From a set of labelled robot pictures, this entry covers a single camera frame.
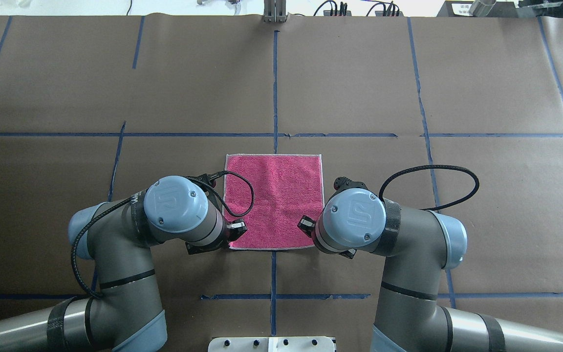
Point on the black power strip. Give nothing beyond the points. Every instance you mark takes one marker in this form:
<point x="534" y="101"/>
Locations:
<point x="333" y="8"/>
<point x="381" y="8"/>

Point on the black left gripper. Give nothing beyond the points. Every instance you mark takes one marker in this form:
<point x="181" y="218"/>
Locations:
<point x="236" y="229"/>

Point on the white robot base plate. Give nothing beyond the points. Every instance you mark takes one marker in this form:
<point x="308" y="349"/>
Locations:
<point x="274" y="344"/>

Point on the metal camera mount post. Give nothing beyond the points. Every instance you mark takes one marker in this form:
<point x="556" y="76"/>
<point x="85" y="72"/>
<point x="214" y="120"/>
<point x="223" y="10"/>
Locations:
<point x="275" y="11"/>

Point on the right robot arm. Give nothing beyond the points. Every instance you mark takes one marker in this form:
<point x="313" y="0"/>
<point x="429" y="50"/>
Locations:
<point x="418" y="245"/>

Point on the dark box with label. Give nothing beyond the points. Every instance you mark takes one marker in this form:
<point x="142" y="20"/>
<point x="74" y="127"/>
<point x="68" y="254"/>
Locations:
<point x="461" y="9"/>

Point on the black power strip right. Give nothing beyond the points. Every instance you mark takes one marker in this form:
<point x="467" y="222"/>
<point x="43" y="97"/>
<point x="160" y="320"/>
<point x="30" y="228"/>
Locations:
<point x="381" y="8"/>

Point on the pink and grey towel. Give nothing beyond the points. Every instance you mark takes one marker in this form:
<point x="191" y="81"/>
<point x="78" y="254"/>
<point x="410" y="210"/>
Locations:
<point x="282" y="188"/>

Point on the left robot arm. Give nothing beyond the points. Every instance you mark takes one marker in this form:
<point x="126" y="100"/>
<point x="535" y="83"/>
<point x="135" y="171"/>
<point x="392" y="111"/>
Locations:
<point x="111" y="260"/>

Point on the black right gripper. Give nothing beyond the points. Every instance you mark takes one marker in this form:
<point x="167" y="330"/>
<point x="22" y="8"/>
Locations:
<point x="306" y="224"/>

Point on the black power strip left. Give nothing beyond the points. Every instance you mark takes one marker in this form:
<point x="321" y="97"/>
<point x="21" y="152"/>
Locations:
<point x="333" y="8"/>

